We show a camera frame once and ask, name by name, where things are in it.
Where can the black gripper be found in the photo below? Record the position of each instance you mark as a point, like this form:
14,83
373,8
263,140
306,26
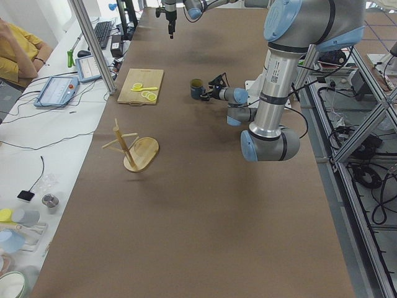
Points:
216,92
170,14

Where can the dark teal cup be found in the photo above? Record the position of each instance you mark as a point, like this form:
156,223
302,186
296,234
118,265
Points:
197,89

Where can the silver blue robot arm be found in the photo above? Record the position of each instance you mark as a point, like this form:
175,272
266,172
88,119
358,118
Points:
290,28
193,10

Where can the wooden cup storage rack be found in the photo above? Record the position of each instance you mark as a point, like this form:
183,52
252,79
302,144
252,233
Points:
138,151

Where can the grey cup on tray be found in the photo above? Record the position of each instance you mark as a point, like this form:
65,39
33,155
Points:
26,217

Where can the yellow cup on tray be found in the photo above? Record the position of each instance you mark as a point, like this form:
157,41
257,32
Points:
6,215

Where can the light blue cup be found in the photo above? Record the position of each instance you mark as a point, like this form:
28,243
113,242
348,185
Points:
11,241

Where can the wooden cutting board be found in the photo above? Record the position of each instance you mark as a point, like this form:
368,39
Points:
148,77

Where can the lemon slice stack left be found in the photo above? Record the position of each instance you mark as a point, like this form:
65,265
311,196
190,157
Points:
151,97

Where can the lemon slice near knife tip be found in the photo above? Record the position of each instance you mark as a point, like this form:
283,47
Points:
137,86

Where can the black keyboard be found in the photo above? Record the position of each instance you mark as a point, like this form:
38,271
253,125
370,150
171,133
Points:
102,31

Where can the yellow plastic knife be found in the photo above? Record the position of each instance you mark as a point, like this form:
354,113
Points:
144,89

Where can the upper teach pendant tablet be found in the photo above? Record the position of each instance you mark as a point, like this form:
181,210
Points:
87,69

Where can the teach pendant tablet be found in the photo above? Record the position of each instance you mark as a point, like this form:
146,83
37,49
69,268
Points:
87,69
57,91

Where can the lower teach pendant tablet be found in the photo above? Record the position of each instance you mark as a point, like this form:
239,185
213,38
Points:
57,91

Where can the person in yellow shirt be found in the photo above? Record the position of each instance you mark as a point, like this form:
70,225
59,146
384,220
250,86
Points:
22,54

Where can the black flat pad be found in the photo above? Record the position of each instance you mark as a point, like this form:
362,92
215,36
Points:
26,195

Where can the mint green bowl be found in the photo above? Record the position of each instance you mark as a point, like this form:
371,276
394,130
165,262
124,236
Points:
14,285

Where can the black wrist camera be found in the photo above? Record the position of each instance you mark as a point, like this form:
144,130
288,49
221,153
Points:
219,82
159,11

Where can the aluminium frame post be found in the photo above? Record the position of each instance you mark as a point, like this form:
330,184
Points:
91,39

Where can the green handled tool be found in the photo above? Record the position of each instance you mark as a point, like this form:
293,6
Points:
70,52

